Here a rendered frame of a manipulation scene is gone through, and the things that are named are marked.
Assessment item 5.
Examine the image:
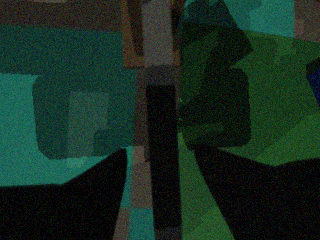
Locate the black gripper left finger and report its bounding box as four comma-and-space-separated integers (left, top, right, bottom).
0, 148, 127, 240

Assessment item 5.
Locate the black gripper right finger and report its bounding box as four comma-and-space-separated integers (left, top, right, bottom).
194, 143, 320, 240

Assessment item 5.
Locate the red golf putter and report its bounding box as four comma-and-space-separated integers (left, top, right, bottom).
142, 0, 182, 240

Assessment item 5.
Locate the green putting mat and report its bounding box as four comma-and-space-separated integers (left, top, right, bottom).
177, 22, 320, 240

